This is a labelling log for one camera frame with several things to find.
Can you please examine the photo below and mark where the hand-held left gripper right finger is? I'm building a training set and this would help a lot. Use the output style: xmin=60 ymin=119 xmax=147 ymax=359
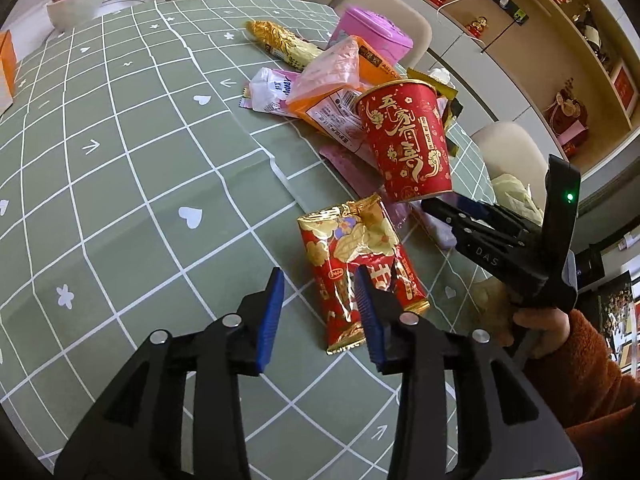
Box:
xmin=352 ymin=265 xmax=583 ymax=480

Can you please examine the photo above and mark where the pink candy wrapper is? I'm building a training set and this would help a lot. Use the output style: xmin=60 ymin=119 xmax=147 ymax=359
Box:
xmin=319 ymin=142 xmax=458 ymax=253

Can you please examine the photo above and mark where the white tissue packet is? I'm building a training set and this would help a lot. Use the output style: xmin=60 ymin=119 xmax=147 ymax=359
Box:
xmin=240 ymin=67 xmax=301 ymax=113

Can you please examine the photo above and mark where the plain white bowl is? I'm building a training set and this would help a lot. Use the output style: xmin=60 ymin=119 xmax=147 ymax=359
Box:
xmin=46 ymin=0 xmax=110 ymax=28

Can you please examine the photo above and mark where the orange box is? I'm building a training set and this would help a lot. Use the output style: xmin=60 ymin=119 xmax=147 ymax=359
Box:
xmin=0 ymin=30 xmax=18 ymax=113

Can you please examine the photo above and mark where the white wooden sideboard cabinet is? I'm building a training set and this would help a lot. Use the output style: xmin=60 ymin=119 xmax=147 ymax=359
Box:
xmin=400 ymin=0 xmax=640 ymax=196

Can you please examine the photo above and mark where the gold foil wrapper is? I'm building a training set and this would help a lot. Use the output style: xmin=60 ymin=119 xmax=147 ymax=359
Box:
xmin=245 ymin=19 xmax=326 ymax=70

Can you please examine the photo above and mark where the red gold snack packet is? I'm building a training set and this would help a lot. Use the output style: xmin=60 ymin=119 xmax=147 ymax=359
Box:
xmin=296 ymin=195 xmax=431 ymax=356

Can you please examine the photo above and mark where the pink plastic snack bag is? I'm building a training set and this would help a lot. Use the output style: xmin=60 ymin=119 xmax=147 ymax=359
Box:
xmin=287 ymin=40 xmax=361 ymax=106

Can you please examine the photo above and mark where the dark olive wrapper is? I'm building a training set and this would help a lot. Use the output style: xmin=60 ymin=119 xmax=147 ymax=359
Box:
xmin=406 ymin=67 xmax=458 ymax=111

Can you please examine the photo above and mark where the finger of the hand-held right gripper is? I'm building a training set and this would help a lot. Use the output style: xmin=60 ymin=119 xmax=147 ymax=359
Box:
xmin=452 ymin=194 xmax=545 ymax=235
xmin=421 ymin=198 xmax=482 ymax=232

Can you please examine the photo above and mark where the red paper cup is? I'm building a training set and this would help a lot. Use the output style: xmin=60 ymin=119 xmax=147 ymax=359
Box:
xmin=355 ymin=79 xmax=453 ymax=204

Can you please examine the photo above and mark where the orange snack packet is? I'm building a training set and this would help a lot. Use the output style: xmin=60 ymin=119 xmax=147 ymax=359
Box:
xmin=287 ymin=35 xmax=416 ymax=136

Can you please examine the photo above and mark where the dark bottle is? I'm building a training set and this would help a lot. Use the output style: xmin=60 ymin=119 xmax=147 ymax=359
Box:
xmin=572 ymin=5 xmax=608 ymax=61

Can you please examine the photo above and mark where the large red gold ornament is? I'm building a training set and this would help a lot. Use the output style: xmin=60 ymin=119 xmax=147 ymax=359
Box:
xmin=550 ymin=80 xmax=588 ymax=133

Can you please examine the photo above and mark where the black wrapper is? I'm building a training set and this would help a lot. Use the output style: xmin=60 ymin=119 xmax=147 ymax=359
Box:
xmin=440 ymin=100 xmax=461 ymax=158

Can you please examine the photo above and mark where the red framed picture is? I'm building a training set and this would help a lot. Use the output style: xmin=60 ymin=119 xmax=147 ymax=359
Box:
xmin=610 ymin=60 xmax=636 ymax=111

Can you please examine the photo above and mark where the colourful printed panel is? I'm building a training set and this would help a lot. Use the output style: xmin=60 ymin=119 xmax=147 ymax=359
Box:
xmin=597 ymin=270 xmax=640 ymax=376

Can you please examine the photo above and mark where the person's right hand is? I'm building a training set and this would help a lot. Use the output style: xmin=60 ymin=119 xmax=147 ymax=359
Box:
xmin=510 ymin=307 xmax=572 ymax=361

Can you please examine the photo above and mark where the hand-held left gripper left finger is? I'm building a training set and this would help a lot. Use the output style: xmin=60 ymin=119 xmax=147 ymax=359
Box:
xmin=54 ymin=267 xmax=286 ymax=480

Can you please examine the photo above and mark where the green checked tablecloth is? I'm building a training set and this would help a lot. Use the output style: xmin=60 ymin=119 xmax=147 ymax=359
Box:
xmin=0 ymin=0 xmax=496 ymax=480

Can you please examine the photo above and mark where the person's right forearm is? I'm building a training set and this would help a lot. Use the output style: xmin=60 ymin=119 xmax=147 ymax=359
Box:
xmin=520 ymin=309 xmax=640 ymax=441

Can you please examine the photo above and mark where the pink box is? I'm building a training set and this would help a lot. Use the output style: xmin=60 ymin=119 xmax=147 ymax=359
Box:
xmin=560 ymin=126 xmax=592 ymax=159

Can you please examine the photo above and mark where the pink tin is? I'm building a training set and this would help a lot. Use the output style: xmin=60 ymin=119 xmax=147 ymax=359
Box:
xmin=330 ymin=4 xmax=413 ymax=66

